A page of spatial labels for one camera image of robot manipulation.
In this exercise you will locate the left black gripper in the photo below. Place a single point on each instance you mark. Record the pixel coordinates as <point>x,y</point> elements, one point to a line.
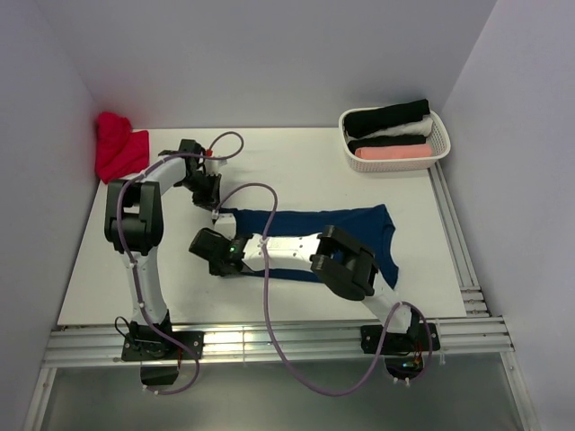
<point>210,200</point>

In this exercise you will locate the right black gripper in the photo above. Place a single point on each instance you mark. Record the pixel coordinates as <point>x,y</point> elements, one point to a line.
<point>216,270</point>

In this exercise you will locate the blue Mickey Mouse t-shirt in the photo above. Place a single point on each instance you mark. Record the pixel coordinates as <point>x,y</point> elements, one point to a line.
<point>372,226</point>

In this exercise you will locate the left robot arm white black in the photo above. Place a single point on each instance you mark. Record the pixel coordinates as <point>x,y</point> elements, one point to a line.
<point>134,225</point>

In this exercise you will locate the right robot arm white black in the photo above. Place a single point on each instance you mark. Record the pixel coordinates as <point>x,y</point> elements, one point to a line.
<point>339,261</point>

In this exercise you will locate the red t-shirt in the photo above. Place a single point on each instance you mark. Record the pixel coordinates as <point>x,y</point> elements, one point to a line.
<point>120,150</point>

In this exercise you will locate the top black rolled shirt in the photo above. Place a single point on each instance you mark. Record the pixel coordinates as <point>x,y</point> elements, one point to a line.
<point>361,123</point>

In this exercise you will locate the black rolled shirt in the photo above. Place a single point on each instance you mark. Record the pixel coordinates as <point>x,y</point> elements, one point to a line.
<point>361,123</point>
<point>385,141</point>

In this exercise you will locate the lower black rolled shirt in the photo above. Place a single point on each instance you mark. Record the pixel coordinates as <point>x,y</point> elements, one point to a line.
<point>385,141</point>

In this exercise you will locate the pink rolled shirt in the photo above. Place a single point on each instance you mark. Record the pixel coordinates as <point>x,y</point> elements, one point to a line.
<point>394,152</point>

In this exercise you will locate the white rolled shirt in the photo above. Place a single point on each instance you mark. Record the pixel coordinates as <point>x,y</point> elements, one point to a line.
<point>419,128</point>

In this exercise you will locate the white plastic basket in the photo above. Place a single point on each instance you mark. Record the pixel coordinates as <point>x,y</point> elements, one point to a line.
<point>439,141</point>

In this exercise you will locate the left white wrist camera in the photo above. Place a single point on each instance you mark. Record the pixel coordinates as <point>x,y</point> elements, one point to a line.
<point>212,165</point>

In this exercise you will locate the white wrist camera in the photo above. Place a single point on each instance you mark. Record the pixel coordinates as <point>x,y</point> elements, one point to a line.
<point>212,165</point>
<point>224,223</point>

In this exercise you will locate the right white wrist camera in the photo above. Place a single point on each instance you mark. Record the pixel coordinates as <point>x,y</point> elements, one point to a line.
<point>224,223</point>

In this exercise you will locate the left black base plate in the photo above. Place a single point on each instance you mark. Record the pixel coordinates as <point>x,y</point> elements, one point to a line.
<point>188,343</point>

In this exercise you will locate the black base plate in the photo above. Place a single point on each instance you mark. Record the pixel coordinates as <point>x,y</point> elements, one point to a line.
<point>188,343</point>
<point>396,344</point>

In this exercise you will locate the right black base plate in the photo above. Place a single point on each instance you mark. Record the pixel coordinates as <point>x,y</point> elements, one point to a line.
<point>396,344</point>

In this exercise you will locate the aluminium rail frame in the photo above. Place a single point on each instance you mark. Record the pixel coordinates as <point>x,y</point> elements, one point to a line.
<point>475,382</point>

